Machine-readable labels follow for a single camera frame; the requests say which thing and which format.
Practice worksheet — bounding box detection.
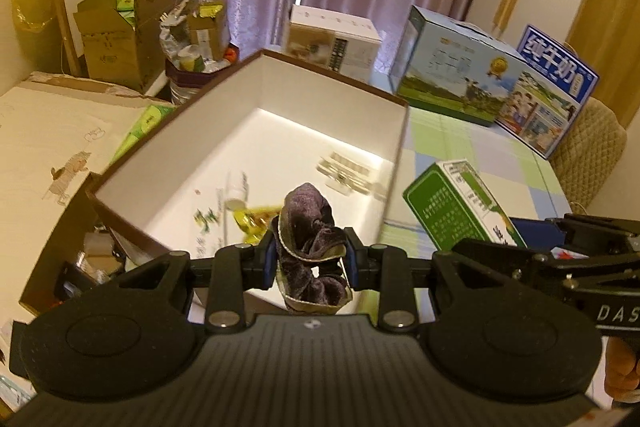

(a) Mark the large white box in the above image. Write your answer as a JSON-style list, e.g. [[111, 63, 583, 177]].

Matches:
[[86, 48, 411, 325]]

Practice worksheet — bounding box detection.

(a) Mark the dark purple velvet scrunchie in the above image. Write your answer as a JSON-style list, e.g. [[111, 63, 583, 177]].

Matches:
[[270, 183, 353, 310]]

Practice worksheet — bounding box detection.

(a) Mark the yellow snack packet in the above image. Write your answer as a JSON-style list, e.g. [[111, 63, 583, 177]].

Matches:
[[227, 202, 286, 248]]

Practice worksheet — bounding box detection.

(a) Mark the dark maroon box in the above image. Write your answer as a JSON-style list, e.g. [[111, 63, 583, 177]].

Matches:
[[165, 59, 233, 88]]

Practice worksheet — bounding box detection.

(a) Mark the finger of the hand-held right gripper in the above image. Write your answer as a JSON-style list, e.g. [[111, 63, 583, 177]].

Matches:
[[510, 213, 640, 258], [450, 237, 571, 293]]

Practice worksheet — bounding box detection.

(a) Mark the small tan cardboard box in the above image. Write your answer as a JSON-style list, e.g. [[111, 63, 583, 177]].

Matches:
[[187, 1, 231, 60]]

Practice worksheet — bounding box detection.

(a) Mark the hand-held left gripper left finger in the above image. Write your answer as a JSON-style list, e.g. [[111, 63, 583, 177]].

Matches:
[[120, 229, 278, 335]]

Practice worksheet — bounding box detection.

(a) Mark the person's right hand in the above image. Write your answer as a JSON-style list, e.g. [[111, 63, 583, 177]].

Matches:
[[604, 336, 640, 408]]

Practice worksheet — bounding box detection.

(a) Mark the white medicine box green print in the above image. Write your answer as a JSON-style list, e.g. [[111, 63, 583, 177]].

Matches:
[[192, 187, 236, 260]]

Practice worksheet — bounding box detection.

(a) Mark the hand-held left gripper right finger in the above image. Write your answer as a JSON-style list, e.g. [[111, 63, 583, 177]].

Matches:
[[345, 227, 506, 335]]

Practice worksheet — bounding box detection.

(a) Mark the white appliance box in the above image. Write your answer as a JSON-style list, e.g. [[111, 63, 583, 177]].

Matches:
[[282, 4, 383, 82]]

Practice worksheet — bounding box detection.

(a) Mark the quilted beige chair cover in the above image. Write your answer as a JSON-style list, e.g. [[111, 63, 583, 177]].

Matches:
[[550, 97, 628, 208]]

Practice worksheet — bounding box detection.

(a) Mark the open cardboard box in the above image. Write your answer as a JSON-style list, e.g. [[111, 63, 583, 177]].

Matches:
[[74, 0, 178, 92]]

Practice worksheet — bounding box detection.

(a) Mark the wooden wall bracket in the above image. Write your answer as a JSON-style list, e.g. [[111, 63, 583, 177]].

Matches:
[[492, 0, 524, 35]]

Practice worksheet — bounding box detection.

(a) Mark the green white paper cup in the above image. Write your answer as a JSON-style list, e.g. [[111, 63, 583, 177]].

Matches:
[[179, 46, 203, 72]]

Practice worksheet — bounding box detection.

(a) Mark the green milk carton case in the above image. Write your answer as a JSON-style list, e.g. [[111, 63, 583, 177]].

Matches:
[[390, 5, 526, 128]]

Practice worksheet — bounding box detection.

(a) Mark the blue milk carton case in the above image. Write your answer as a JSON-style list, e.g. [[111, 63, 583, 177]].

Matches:
[[495, 24, 600, 160]]

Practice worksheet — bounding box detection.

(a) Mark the silver metal tin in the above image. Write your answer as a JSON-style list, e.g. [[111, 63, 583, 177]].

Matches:
[[170, 82, 206, 106]]

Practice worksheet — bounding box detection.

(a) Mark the large flat cardboard box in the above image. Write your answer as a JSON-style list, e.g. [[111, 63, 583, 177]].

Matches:
[[0, 79, 173, 358]]

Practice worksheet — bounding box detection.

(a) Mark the checked tablecloth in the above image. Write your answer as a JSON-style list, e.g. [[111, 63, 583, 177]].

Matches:
[[372, 72, 576, 253]]

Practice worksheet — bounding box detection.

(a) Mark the green tissue pack bundle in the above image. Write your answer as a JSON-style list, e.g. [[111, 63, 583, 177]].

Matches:
[[112, 103, 176, 162]]

